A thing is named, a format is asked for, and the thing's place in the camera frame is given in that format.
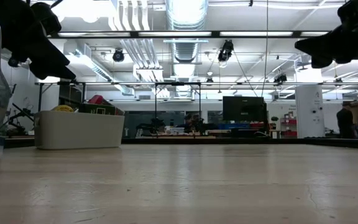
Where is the person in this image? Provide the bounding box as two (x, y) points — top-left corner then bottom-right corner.
(176, 113), (202, 134)
(336, 101), (357, 139)

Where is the black overhead light bar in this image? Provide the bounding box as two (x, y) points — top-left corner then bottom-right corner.
(47, 30), (331, 40)

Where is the white column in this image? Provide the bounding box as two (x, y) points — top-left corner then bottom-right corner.
(295, 85), (326, 138)

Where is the background black rig frame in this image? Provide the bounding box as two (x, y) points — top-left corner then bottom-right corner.
(35, 80), (202, 125)

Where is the black ceiling spotlight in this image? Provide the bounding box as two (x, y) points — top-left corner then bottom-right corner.
(112, 49), (126, 63)
(217, 39), (235, 63)
(7, 56), (21, 68)
(273, 73), (288, 85)

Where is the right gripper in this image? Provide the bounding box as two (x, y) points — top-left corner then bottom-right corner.
(294, 0), (358, 70)

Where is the black monitor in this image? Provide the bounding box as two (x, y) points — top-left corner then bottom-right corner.
(222, 96), (268, 123)

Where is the green spice tin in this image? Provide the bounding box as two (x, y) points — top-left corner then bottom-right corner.
(78, 103), (117, 116)

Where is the white plastic bin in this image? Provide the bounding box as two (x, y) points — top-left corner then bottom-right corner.
(33, 110), (126, 151)

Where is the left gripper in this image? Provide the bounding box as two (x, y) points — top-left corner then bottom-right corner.
(0, 0), (77, 81)

